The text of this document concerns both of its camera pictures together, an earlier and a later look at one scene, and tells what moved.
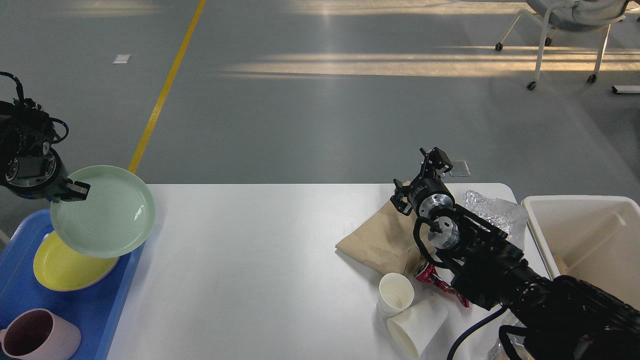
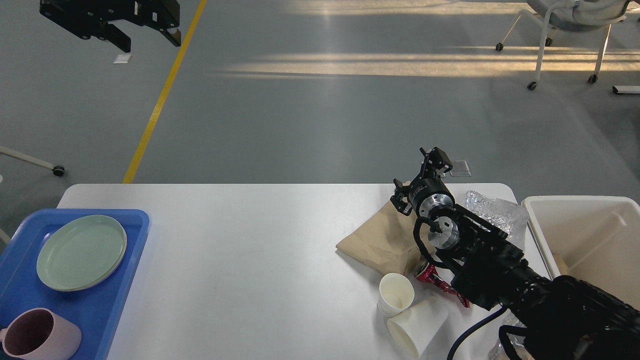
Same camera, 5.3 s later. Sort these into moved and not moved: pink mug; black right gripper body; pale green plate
Moved: pale green plate
Not moved: black right gripper body; pink mug
